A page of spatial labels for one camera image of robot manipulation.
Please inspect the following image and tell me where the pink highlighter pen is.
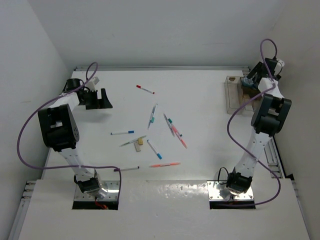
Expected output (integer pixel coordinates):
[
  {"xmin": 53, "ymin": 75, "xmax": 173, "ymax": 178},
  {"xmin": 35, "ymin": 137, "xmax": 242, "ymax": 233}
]
[{"xmin": 174, "ymin": 132, "xmax": 188, "ymax": 149}]

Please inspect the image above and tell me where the blue clear pen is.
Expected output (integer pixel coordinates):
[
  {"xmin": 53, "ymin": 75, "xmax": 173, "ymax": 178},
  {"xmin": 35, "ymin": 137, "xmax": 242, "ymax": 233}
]
[{"xmin": 147, "ymin": 103, "xmax": 158, "ymax": 130}]

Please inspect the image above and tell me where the red capped white marker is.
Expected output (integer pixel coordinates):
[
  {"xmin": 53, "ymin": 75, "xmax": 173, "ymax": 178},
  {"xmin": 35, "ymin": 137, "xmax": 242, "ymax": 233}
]
[{"xmin": 136, "ymin": 85, "xmax": 155, "ymax": 95}]

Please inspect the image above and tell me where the blue capped marker horizontal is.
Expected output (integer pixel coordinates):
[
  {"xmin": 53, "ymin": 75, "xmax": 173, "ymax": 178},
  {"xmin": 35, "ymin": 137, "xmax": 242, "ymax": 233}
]
[{"xmin": 110, "ymin": 130, "xmax": 135, "ymax": 136}]

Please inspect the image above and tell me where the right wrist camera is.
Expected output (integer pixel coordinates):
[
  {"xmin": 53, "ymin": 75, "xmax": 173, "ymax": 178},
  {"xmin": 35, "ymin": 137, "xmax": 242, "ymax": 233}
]
[{"xmin": 274, "ymin": 59, "xmax": 285, "ymax": 71}]

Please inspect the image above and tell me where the metal base plate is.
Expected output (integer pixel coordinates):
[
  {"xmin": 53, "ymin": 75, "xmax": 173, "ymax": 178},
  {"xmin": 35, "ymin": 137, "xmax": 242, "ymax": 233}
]
[
  {"xmin": 74, "ymin": 180, "xmax": 120, "ymax": 202},
  {"xmin": 207, "ymin": 180, "xmax": 254, "ymax": 202}
]

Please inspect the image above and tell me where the yellow eraser block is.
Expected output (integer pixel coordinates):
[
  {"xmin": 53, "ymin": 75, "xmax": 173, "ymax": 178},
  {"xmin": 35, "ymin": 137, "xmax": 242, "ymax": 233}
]
[{"xmin": 137, "ymin": 137, "xmax": 144, "ymax": 146}]

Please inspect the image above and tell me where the purple capped marker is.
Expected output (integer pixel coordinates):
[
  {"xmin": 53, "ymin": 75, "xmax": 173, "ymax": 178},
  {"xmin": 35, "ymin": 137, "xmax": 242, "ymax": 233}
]
[{"xmin": 113, "ymin": 166, "xmax": 140, "ymax": 172}]

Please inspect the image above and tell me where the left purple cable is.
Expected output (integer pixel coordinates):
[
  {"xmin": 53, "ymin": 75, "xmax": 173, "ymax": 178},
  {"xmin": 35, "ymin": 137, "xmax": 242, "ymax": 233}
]
[{"xmin": 16, "ymin": 61, "xmax": 122, "ymax": 195}]

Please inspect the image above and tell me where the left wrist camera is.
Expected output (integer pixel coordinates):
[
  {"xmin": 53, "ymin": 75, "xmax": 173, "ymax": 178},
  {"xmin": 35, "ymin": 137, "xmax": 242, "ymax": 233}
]
[{"xmin": 87, "ymin": 76, "xmax": 100, "ymax": 91}]

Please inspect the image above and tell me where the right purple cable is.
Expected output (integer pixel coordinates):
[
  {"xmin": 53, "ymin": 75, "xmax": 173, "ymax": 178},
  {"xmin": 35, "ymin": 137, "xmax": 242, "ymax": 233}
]
[{"xmin": 226, "ymin": 38, "xmax": 281, "ymax": 207}]

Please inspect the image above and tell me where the blue white tape roll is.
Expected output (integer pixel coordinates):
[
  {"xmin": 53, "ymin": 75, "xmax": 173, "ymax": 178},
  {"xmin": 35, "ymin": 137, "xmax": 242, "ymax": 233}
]
[{"xmin": 241, "ymin": 77, "xmax": 255, "ymax": 88}]

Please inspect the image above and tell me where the orange highlighter pen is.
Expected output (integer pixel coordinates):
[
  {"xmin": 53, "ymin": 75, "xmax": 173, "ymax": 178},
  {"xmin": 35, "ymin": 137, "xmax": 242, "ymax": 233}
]
[{"xmin": 149, "ymin": 162, "xmax": 181, "ymax": 168}]

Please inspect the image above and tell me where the teal capped marker right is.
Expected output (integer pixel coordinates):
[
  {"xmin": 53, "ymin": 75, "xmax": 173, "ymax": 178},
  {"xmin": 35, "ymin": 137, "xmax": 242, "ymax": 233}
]
[{"xmin": 168, "ymin": 118, "xmax": 183, "ymax": 137}]

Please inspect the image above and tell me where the blue capped marker diagonal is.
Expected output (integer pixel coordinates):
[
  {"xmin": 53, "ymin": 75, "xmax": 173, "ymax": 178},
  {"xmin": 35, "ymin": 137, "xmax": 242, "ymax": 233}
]
[{"xmin": 147, "ymin": 139, "xmax": 162, "ymax": 160}]

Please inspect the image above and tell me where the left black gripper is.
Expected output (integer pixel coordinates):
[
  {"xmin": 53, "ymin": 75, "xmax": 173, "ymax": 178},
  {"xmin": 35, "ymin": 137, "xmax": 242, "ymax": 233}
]
[{"xmin": 80, "ymin": 88, "xmax": 112, "ymax": 110}]

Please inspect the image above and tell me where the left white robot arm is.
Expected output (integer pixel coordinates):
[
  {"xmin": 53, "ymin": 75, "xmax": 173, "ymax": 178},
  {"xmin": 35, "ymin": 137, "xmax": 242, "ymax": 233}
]
[{"xmin": 37, "ymin": 77, "xmax": 113, "ymax": 200}]

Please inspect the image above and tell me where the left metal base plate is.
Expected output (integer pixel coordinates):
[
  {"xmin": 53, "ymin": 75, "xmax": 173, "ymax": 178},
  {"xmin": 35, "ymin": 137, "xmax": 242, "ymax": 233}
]
[{"xmin": 74, "ymin": 180, "xmax": 120, "ymax": 202}]

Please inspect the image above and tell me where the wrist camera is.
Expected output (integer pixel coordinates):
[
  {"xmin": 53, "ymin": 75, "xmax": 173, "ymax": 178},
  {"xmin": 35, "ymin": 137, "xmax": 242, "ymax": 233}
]
[
  {"xmin": 87, "ymin": 76, "xmax": 100, "ymax": 91},
  {"xmin": 274, "ymin": 59, "xmax": 285, "ymax": 71}
]

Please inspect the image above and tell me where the clear acrylic organizer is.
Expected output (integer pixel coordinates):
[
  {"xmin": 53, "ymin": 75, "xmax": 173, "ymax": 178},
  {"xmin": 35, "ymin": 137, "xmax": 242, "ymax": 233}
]
[{"xmin": 224, "ymin": 76, "xmax": 261, "ymax": 116}]

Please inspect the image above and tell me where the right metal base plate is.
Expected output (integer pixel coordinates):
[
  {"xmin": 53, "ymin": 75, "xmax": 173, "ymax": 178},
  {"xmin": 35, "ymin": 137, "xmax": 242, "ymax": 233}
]
[{"xmin": 207, "ymin": 180, "xmax": 254, "ymax": 202}]

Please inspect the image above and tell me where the teal capped marker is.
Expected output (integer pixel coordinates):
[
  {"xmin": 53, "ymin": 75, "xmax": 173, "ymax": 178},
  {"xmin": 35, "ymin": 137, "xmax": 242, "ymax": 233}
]
[
  {"xmin": 149, "ymin": 104, "xmax": 158, "ymax": 123},
  {"xmin": 168, "ymin": 118, "xmax": 183, "ymax": 137}
]

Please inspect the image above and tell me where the purple cable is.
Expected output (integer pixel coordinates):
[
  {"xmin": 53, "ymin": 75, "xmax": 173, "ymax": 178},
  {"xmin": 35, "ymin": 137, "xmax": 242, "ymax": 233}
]
[
  {"xmin": 16, "ymin": 61, "xmax": 122, "ymax": 195},
  {"xmin": 226, "ymin": 38, "xmax": 281, "ymax": 207}
]

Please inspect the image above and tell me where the teal capped marker left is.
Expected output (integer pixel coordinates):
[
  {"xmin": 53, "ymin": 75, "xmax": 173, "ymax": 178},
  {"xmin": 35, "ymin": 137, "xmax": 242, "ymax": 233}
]
[{"xmin": 149, "ymin": 104, "xmax": 158, "ymax": 123}]

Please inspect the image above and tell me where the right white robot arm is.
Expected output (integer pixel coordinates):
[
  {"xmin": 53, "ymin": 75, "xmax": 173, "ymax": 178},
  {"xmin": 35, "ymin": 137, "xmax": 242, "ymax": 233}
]
[{"xmin": 226, "ymin": 57, "xmax": 292, "ymax": 194}]

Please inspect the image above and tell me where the beige eraser stick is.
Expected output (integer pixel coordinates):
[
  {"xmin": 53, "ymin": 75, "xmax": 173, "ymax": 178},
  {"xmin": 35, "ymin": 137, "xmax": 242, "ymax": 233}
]
[{"xmin": 134, "ymin": 142, "xmax": 141, "ymax": 152}]

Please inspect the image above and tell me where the green clear pen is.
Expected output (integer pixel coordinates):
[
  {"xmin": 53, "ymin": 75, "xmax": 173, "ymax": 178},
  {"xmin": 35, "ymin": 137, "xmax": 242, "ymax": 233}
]
[{"xmin": 119, "ymin": 135, "xmax": 147, "ymax": 147}]

